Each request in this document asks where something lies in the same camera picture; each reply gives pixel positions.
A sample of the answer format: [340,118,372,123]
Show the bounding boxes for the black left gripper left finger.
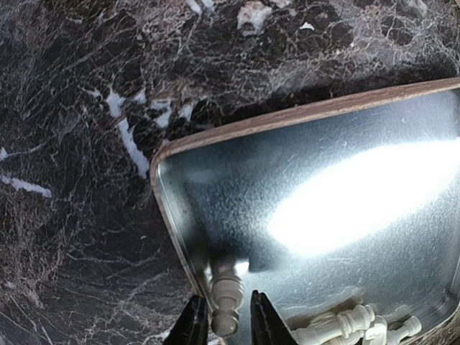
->
[163,295,208,345]

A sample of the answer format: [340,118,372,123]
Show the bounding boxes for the silver metal tray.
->
[150,78,459,344]

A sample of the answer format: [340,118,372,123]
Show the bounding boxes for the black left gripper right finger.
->
[250,290,297,345]

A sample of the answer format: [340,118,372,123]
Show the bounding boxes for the white pieces pile in tray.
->
[291,305,422,345]

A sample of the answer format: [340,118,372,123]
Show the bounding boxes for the white pawn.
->
[211,262,244,338]

